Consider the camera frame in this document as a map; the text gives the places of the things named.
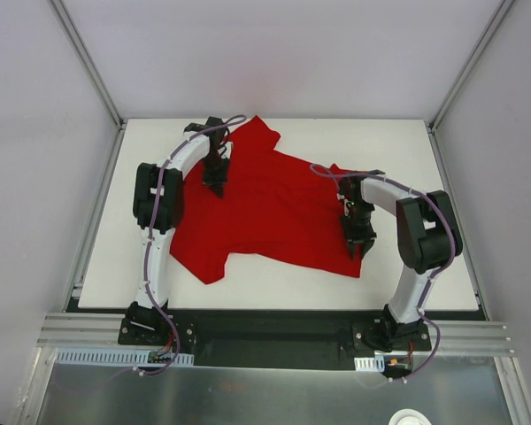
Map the red t-shirt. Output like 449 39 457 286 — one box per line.
170 117 361 284

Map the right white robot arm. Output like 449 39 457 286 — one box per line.
338 170 463 352

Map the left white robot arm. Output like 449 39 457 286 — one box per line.
118 115 246 345

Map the white round object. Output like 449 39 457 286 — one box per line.
389 408 431 425

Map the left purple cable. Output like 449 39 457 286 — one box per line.
48 115 249 392

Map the right white cable duct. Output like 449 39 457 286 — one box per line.
354 355 385 373

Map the white cable duct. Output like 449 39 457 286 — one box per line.
57 348 195 368
354 355 385 373

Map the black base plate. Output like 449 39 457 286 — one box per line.
118 307 431 370

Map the aluminium front rail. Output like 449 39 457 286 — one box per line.
37 313 517 357

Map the left aluminium frame post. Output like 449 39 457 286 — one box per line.
47 0 124 128

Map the aluminium frame post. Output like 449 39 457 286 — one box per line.
427 0 518 135
47 0 124 128

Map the left white cable duct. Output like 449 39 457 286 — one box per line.
57 348 195 368

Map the right aluminium frame post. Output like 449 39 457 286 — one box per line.
427 0 518 135

